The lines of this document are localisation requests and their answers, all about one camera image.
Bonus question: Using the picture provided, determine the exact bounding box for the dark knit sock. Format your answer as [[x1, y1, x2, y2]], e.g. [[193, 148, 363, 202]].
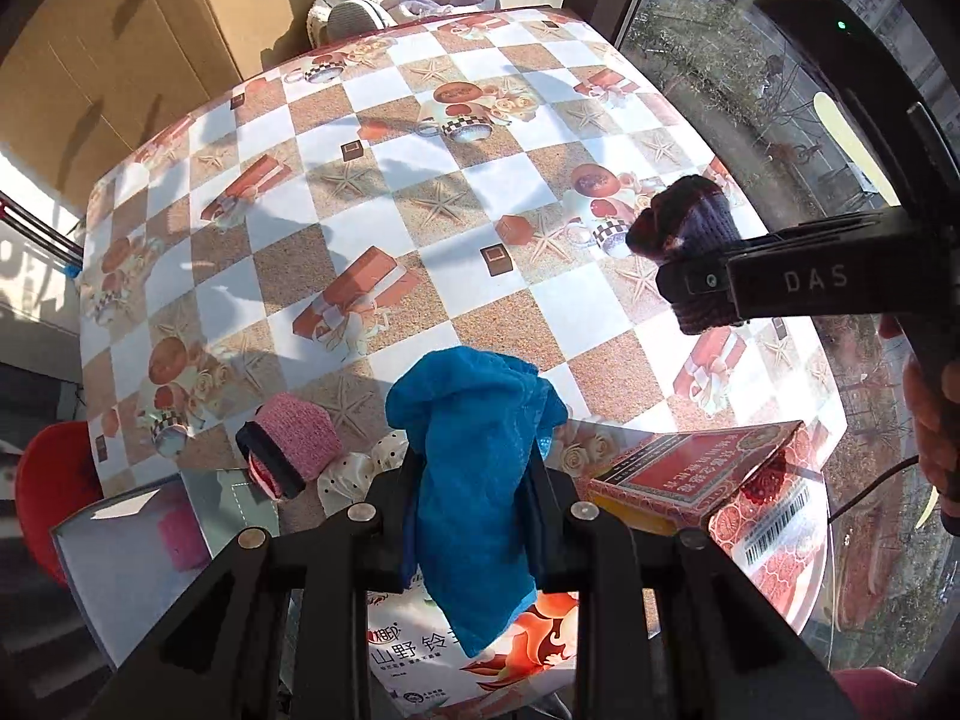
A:
[[626, 174, 751, 336]]

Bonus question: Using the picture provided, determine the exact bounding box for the red white snack bag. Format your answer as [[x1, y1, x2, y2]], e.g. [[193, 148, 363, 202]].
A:
[[364, 589, 582, 720]]

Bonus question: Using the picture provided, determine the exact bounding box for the white polka dot scrunchie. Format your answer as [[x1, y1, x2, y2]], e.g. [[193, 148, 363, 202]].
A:
[[316, 431, 410, 518]]

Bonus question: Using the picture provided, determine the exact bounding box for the metal rod stand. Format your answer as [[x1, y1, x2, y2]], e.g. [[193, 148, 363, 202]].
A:
[[0, 193, 83, 278]]

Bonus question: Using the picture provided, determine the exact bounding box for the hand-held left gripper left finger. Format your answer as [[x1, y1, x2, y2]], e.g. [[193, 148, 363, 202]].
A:
[[90, 452, 422, 720]]

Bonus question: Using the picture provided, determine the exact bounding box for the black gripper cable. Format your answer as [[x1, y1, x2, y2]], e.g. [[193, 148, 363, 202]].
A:
[[825, 454, 942, 522]]

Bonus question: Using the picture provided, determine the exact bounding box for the red round stool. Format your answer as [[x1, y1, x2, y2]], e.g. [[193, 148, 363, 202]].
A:
[[13, 421, 104, 590]]

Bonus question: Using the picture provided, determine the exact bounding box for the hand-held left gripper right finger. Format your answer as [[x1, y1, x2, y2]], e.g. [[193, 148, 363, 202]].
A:
[[527, 454, 857, 720]]

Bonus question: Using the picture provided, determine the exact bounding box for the brown cardboard box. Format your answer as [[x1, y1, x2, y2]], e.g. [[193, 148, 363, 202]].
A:
[[0, 0, 361, 196]]

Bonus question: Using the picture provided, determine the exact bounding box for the printed checkered tablecloth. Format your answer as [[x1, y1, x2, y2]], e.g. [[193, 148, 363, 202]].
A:
[[79, 7, 852, 638]]

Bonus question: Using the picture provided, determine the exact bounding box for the blue terry cloth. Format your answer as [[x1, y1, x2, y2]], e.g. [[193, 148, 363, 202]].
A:
[[386, 349, 569, 657]]

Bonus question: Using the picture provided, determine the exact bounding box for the red printed carton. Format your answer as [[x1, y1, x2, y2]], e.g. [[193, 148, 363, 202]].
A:
[[585, 420, 835, 620]]

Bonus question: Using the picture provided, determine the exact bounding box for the grey white slipper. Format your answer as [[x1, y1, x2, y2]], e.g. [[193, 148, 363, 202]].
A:
[[307, 0, 421, 46]]

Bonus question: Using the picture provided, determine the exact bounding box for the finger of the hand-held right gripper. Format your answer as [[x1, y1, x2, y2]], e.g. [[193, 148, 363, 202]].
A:
[[656, 211, 920, 318]]

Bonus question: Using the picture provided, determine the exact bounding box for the person's right hand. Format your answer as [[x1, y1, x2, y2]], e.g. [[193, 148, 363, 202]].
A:
[[879, 315, 960, 515]]

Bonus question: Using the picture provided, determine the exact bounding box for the pink knit sock navy cuff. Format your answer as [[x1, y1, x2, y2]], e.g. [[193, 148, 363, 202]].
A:
[[236, 392, 342, 500]]

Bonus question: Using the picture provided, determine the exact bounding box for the person's pink clothing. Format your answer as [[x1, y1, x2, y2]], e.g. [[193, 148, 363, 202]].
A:
[[832, 666, 931, 720]]

